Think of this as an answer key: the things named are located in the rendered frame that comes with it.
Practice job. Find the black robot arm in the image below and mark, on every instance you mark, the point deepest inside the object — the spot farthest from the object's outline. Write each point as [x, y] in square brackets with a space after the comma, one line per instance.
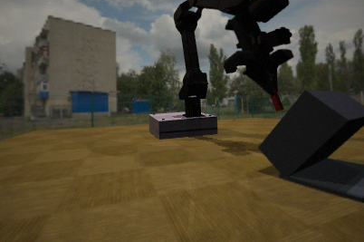
[247, 13]

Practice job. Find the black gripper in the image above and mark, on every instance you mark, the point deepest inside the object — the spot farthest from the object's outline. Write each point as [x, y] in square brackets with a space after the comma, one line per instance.
[259, 66]

